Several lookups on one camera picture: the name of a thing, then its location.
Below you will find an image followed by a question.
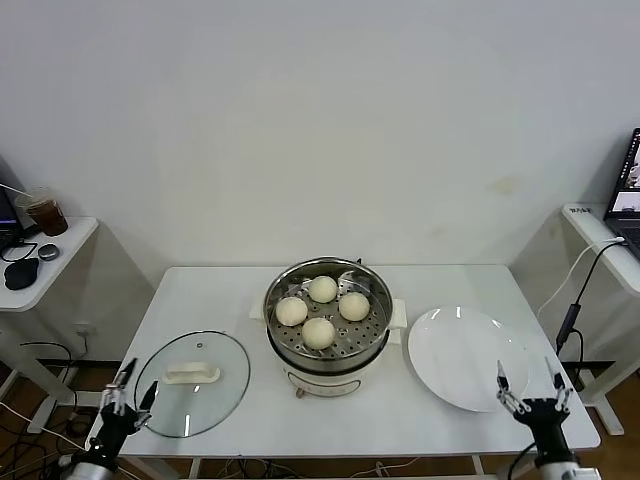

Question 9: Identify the thin black desk cable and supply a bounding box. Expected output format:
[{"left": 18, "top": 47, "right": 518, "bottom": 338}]
[{"left": 0, "top": 237, "right": 40, "bottom": 263}]

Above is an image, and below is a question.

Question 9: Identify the plastic cup of iced coffee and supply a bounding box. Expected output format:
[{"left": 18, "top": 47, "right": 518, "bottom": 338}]
[{"left": 14, "top": 186, "right": 70, "bottom": 237}]

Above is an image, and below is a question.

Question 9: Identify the black cable with adapter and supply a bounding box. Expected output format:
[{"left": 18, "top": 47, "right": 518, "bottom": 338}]
[{"left": 554, "top": 241, "right": 626, "bottom": 391}]

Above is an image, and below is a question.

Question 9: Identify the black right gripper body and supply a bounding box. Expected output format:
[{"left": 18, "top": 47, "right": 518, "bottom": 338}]
[{"left": 519, "top": 396, "right": 572, "bottom": 459}]

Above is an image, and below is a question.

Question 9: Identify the white charging cable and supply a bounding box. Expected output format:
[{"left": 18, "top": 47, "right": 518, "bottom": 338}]
[{"left": 537, "top": 237, "right": 626, "bottom": 317}]

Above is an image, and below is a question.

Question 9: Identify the black computer mouse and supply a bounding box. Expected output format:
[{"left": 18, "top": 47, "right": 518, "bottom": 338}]
[{"left": 3, "top": 257, "right": 41, "bottom": 291}]

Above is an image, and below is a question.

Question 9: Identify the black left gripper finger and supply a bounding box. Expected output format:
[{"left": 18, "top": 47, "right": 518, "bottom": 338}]
[
  {"left": 133, "top": 380, "right": 160, "bottom": 428},
  {"left": 103, "top": 356, "right": 139, "bottom": 414}
]

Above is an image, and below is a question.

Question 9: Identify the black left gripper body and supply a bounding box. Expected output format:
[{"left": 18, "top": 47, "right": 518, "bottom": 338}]
[{"left": 94, "top": 405, "right": 141, "bottom": 459}]

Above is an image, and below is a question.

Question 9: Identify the perforated steel steamer basket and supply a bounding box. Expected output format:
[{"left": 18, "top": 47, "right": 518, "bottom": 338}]
[{"left": 263, "top": 256, "right": 394, "bottom": 362}]

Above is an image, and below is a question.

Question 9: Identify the white electric cooker base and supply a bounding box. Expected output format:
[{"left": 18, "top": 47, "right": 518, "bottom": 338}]
[{"left": 248, "top": 294, "right": 407, "bottom": 400}]

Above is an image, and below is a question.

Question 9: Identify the black floor cable loop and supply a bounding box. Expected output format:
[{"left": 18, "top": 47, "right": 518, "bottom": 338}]
[{"left": 19, "top": 341, "right": 77, "bottom": 401}]

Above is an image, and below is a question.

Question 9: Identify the open black laptop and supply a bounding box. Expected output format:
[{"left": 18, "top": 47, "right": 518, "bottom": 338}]
[{"left": 602, "top": 127, "right": 640, "bottom": 236}]

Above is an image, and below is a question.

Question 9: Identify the glass lid with white handle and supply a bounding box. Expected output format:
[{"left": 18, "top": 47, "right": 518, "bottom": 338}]
[{"left": 133, "top": 328, "right": 251, "bottom": 439}]

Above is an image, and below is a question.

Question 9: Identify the white round plate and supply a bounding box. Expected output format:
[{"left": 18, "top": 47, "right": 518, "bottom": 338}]
[{"left": 407, "top": 305, "right": 530, "bottom": 413}]

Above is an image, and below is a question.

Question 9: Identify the white steamed baozi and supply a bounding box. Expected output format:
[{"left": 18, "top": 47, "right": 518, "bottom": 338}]
[
  {"left": 338, "top": 292, "right": 371, "bottom": 322},
  {"left": 275, "top": 296, "right": 309, "bottom": 326},
  {"left": 301, "top": 317, "right": 336, "bottom": 350},
  {"left": 307, "top": 274, "right": 339, "bottom": 304}
]

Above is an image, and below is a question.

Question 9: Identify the dark monitor with blue strip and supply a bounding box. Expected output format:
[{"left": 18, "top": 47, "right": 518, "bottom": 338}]
[{"left": 0, "top": 155, "right": 27, "bottom": 246}]

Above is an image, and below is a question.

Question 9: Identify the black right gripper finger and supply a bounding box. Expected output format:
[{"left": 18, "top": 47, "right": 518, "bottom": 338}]
[
  {"left": 543, "top": 355, "right": 574, "bottom": 414},
  {"left": 494, "top": 359, "right": 527, "bottom": 416}
]

